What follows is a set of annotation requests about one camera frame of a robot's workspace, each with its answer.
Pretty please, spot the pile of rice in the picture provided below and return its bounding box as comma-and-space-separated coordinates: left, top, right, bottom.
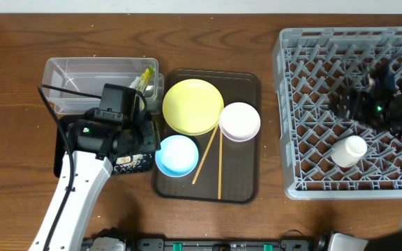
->
112, 154, 153, 175

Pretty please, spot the light blue bowl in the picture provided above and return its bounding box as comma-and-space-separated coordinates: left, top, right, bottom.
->
155, 135, 199, 178

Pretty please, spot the green snack wrapper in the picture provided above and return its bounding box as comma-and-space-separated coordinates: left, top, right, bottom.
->
136, 66, 155, 93

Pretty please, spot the white tissue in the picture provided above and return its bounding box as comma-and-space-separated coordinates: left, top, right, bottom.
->
128, 77, 140, 89

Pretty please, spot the white green cup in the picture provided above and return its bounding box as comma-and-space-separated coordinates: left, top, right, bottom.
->
331, 135, 368, 168

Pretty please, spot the pink white bowl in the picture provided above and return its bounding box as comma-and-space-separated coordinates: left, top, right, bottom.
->
219, 102, 261, 142

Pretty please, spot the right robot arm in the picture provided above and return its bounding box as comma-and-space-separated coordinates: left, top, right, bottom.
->
318, 64, 402, 250

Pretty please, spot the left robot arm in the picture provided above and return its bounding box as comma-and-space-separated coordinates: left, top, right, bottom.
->
30, 84, 161, 250

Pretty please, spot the black tray bin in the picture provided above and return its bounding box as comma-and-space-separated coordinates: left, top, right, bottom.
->
54, 114, 154, 178

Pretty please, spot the yellow plate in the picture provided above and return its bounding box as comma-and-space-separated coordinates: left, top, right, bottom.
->
163, 79, 225, 136

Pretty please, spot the wooden chopstick left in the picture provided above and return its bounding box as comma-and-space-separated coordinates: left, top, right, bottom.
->
192, 125, 218, 185

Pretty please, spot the wooden chopstick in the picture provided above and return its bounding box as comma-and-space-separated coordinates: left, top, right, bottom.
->
192, 125, 218, 185
217, 131, 223, 200

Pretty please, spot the wooden chopstick right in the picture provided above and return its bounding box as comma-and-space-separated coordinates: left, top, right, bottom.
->
217, 131, 223, 200

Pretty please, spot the clear plastic bin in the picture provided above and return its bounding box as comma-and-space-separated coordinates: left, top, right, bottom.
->
43, 57, 164, 115

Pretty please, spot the dark brown serving tray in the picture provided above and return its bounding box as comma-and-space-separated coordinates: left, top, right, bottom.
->
151, 69, 261, 204

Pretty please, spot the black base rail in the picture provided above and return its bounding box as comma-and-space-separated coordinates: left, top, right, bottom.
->
125, 238, 313, 251

